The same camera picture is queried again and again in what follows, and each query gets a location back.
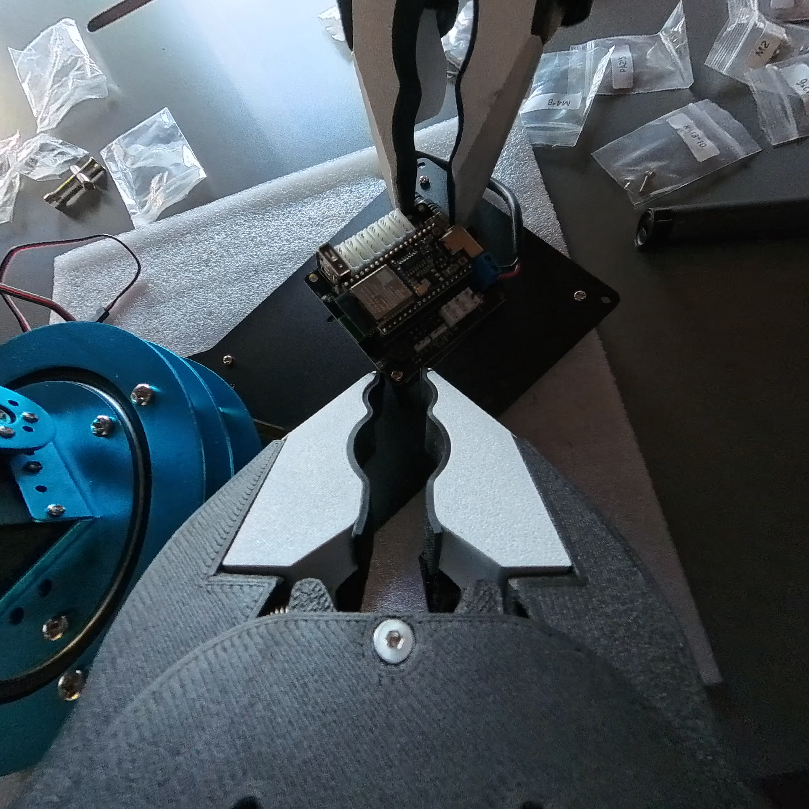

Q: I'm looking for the crumpled clear plastic bag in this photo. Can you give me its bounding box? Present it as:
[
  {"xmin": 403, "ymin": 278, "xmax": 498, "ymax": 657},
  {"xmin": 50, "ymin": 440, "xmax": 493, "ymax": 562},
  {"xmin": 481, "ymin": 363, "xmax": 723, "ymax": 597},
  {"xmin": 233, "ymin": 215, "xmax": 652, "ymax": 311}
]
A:
[{"xmin": 9, "ymin": 18, "xmax": 118, "ymax": 134}]

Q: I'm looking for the black circuit board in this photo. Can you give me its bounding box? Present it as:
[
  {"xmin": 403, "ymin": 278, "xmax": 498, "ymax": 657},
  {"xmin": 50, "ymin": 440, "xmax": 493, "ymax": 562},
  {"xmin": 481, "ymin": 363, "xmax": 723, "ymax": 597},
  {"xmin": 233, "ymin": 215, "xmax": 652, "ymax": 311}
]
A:
[{"xmin": 305, "ymin": 209, "xmax": 506, "ymax": 385}]

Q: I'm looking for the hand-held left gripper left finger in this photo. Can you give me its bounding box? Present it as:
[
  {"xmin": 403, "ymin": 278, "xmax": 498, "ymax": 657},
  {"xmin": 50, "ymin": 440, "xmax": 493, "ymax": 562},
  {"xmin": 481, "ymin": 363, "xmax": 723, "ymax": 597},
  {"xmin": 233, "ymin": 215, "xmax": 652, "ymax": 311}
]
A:
[{"xmin": 221, "ymin": 372, "xmax": 380, "ymax": 581}]

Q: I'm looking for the small clear parts bag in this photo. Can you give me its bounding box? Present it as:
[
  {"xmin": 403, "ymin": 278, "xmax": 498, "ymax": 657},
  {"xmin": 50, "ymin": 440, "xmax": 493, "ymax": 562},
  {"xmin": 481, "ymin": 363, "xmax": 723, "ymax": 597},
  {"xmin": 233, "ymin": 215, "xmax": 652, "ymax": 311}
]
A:
[
  {"xmin": 316, "ymin": 5, "xmax": 355, "ymax": 59},
  {"xmin": 442, "ymin": 0, "xmax": 476, "ymax": 72}
]

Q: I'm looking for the grey desk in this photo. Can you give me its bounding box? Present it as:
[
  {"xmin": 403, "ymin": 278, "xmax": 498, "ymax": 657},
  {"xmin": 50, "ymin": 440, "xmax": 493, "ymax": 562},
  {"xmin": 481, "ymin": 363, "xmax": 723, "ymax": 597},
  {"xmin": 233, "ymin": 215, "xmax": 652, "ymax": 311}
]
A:
[{"xmin": 0, "ymin": 0, "xmax": 809, "ymax": 809}]

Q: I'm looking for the cluster of labelled screw bags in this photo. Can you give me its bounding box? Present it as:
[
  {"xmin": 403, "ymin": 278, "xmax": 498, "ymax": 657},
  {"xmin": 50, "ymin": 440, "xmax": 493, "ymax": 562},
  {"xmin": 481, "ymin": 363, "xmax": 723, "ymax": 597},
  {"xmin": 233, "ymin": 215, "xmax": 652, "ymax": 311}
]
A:
[{"xmin": 572, "ymin": 0, "xmax": 809, "ymax": 149}]

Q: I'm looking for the black power cable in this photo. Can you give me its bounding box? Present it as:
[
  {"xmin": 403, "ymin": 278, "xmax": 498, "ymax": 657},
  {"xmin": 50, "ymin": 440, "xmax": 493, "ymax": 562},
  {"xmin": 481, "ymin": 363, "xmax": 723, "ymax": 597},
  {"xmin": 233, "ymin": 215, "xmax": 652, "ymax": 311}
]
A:
[{"xmin": 414, "ymin": 152, "xmax": 525, "ymax": 279}]

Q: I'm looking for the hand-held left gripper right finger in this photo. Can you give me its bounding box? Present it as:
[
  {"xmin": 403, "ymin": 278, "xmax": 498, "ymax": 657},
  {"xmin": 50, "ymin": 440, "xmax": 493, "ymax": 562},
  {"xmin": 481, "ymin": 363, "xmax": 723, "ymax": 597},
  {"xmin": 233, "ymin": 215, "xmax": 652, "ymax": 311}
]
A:
[{"xmin": 423, "ymin": 368, "xmax": 574, "ymax": 584}]

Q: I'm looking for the black screwdriver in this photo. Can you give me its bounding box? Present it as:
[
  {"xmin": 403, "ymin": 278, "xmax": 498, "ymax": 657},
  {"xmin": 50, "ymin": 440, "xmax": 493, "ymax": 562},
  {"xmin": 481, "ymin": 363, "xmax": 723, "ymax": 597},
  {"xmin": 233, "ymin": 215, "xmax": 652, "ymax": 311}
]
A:
[{"xmin": 635, "ymin": 199, "xmax": 809, "ymax": 250}]

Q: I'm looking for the clear bag with silver screws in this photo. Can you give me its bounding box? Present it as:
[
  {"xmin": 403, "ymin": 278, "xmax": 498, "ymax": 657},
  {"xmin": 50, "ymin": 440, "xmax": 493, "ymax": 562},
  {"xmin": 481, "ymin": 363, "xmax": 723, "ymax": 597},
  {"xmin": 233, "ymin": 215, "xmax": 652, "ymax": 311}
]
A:
[{"xmin": 593, "ymin": 100, "xmax": 762, "ymax": 209}]

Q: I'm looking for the red black servo cable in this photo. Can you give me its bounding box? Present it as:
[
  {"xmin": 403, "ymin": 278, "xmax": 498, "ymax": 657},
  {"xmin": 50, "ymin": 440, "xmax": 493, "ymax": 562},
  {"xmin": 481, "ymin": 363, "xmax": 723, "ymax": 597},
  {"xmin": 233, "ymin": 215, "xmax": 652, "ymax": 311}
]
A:
[{"xmin": 0, "ymin": 235, "xmax": 143, "ymax": 329}]

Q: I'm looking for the clear bag with white label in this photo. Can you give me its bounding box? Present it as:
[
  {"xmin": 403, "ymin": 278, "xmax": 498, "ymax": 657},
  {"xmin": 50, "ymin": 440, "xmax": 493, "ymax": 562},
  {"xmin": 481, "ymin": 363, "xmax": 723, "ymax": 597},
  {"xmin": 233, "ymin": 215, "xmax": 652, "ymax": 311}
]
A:
[{"xmin": 521, "ymin": 47, "xmax": 617, "ymax": 149}]

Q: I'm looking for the white foam sheet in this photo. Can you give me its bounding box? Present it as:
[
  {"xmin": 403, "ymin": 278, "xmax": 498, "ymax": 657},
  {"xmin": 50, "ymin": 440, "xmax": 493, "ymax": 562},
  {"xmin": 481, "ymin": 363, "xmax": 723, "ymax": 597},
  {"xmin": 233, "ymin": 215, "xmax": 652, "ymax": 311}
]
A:
[{"xmin": 51, "ymin": 117, "xmax": 721, "ymax": 686}]

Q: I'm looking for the metal cross wrench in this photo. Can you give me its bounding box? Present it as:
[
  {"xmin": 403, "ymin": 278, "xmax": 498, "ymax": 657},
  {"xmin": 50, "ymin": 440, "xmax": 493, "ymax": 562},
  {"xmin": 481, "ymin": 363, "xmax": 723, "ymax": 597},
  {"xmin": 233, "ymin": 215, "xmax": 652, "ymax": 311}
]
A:
[{"xmin": 44, "ymin": 157, "xmax": 107, "ymax": 209}]

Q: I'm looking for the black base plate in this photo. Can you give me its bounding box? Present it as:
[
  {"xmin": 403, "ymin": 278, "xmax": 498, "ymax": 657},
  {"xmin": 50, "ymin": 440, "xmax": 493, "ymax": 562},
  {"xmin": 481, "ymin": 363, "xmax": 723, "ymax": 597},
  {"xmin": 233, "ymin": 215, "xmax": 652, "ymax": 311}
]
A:
[{"xmin": 186, "ymin": 152, "xmax": 620, "ymax": 443}]

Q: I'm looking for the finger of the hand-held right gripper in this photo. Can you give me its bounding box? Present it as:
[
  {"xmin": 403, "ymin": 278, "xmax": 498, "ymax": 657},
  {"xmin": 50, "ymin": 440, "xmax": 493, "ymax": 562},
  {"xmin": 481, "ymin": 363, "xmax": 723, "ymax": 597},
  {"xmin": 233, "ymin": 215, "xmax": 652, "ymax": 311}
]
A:
[
  {"xmin": 449, "ymin": 0, "xmax": 544, "ymax": 226},
  {"xmin": 348, "ymin": 0, "xmax": 445, "ymax": 214}
]

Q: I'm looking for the flat clear plastic bag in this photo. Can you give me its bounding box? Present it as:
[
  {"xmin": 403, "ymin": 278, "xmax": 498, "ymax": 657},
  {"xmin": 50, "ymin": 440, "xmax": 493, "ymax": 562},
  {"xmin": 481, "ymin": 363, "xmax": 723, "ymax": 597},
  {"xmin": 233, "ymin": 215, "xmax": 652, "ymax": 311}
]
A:
[{"xmin": 100, "ymin": 107, "xmax": 208, "ymax": 225}]

